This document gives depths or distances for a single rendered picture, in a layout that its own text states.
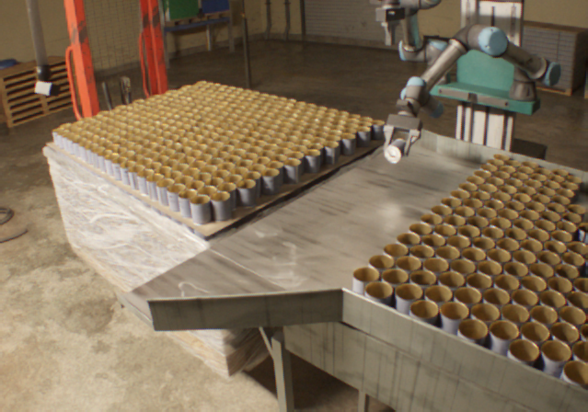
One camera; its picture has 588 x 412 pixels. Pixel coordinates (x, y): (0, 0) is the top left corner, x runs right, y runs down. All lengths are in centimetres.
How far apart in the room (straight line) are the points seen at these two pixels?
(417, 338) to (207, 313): 51
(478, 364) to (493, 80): 189
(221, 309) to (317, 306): 24
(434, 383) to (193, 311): 62
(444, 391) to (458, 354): 16
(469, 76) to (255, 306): 194
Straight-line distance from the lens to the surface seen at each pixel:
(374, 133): 231
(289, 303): 121
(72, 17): 296
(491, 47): 212
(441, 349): 113
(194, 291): 139
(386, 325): 117
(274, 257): 149
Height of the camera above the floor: 189
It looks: 26 degrees down
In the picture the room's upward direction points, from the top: 4 degrees counter-clockwise
